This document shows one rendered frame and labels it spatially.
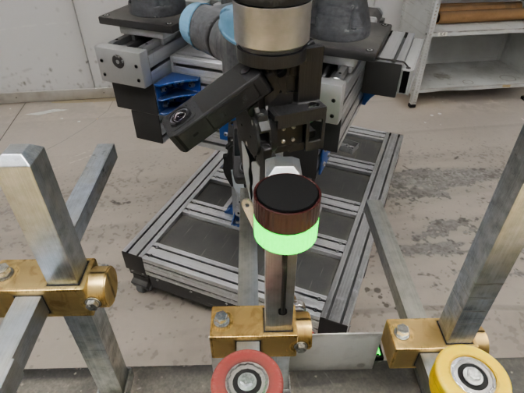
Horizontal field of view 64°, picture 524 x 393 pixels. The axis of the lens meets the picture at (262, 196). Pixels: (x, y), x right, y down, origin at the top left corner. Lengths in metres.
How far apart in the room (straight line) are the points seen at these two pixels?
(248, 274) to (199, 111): 0.30
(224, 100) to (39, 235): 0.24
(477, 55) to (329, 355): 3.32
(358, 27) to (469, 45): 2.76
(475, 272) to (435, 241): 1.52
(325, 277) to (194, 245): 0.51
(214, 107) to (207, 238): 1.26
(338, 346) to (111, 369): 0.34
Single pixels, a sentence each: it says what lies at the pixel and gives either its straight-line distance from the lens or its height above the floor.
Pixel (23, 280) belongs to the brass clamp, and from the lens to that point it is 0.57.
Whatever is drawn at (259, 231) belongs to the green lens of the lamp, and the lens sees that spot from 0.38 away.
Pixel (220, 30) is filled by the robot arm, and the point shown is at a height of 1.15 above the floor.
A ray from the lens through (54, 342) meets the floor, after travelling 1.77.
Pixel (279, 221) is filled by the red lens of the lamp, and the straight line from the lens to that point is 0.35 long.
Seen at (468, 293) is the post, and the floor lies 0.94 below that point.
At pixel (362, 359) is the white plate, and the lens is 0.74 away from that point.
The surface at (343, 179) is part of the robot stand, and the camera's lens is 1.97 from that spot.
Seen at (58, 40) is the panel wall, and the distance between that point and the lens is 3.28.
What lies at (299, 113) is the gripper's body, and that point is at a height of 1.14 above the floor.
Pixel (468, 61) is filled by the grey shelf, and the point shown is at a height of 0.14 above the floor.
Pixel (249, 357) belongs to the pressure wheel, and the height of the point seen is 0.91.
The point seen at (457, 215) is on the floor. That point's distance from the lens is 2.27.
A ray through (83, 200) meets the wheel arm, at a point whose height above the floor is 0.96.
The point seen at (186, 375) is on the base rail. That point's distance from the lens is 0.75.
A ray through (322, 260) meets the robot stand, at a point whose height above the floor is 0.21.
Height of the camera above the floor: 1.35
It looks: 38 degrees down
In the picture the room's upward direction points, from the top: straight up
